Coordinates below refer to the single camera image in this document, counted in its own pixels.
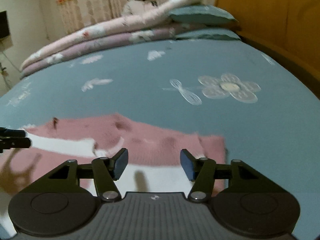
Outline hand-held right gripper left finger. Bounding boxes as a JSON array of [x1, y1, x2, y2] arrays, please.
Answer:
[[35, 148, 128, 202]]

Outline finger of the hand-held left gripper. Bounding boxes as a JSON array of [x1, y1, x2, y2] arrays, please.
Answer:
[[0, 127, 27, 138], [0, 137, 32, 153]]

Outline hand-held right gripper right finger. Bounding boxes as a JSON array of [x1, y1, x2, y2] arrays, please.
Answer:
[[180, 149, 278, 202]]

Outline pink and white sweater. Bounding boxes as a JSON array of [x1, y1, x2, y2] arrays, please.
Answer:
[[0, 114, 227, 240]]

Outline bed with floral grey-blue sheet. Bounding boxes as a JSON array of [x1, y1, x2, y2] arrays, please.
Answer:
[[0, 39, 320, 240]]

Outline light pink floral quilt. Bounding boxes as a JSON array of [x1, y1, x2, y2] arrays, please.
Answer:
[[20, 0, 204, 68]]

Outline patterned beige curtain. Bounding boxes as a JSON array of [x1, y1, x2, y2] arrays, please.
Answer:
[[54, 0, 208, 34]]

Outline plump grey-blue pillow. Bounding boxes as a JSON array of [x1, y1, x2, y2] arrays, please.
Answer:
[[168, 5, 238, 26]]

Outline wooden headboard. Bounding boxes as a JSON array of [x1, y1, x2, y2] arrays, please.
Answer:
[[214, 0, 320, 93]]

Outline dangling wall cable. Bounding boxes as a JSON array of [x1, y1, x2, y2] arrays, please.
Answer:
[[0, 50, 10, 91]]

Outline black wall screen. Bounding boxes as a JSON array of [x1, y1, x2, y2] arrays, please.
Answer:
[[0, 10, 11, 41]]

